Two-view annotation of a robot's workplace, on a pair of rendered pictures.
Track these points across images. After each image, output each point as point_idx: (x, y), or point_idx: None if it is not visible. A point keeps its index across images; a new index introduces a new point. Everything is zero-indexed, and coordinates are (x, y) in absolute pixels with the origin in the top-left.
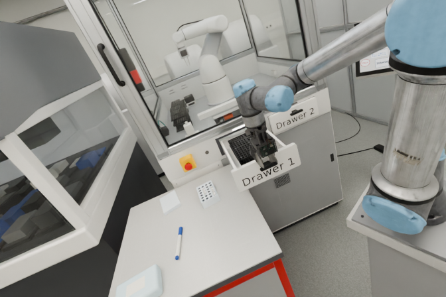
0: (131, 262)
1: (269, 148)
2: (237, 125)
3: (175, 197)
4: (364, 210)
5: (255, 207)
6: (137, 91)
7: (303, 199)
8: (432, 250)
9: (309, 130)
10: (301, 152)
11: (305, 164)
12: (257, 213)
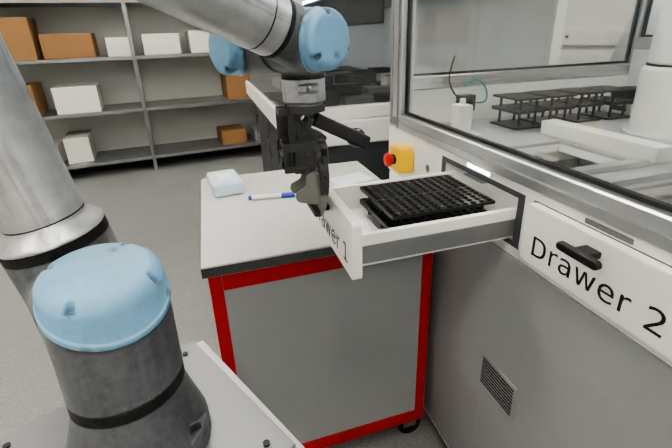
0: (267, 177)
1: (282, 156)
2: (476, 162)
3: (354, 181)
4: (195, 361)
5: (295, 248)
6: None
7: None
8: (56, 412)
9: (624, 377)
10: (567, 398)
11: (562, 440)
12: (282, 250)
